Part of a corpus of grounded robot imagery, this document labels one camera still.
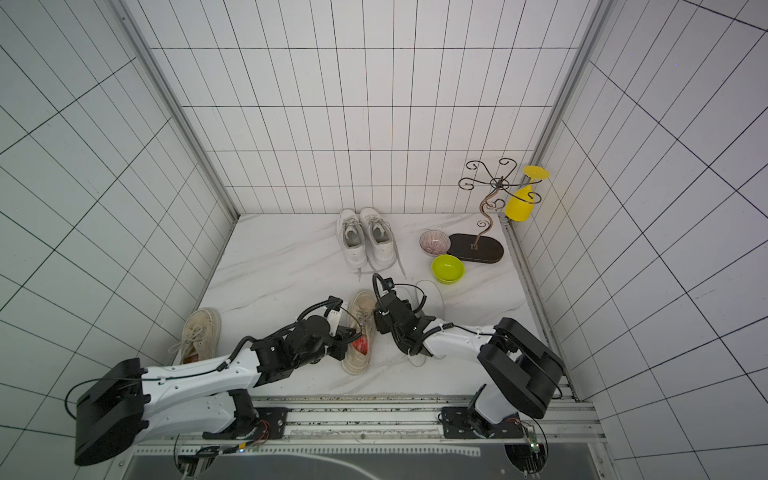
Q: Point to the red orange shoe insole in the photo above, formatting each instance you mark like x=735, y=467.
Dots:
x=361, y=345

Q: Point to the curly metal cup stand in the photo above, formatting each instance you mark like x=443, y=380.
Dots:
x=497, y=186

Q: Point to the white shoe insole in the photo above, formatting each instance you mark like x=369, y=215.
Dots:
x=430, y=299
x=417, y=361

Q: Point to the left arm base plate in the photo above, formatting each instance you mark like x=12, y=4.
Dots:
x=263, y=424

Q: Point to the pink marbled bowl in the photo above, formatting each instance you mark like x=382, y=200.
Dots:
x=434, y=242

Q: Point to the white sneaker with laces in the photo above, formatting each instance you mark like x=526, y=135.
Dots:
x=382, y=249

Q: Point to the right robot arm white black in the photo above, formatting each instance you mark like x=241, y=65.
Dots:
x=522, y=374

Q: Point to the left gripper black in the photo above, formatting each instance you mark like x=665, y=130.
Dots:
x=343, y=337

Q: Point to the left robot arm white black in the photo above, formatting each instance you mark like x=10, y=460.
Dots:
x=133, y=403

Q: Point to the lime green plastic bowl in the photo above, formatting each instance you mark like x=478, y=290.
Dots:
x=447, y=269

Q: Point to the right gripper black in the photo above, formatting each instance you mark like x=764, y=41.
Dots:
x=387, y=312

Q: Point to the beige shoe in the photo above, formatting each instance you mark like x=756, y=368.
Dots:
x=359, y=315
x=199, y=339

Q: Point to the yellow plastic goblet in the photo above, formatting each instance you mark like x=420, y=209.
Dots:
x=521, y=203

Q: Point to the aluminium rail frame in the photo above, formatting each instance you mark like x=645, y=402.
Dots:
x=324, y=426

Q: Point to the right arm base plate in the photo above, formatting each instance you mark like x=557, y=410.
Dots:
x=465, y=423

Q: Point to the black oval stand base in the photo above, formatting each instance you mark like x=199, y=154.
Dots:
x=475, y=248

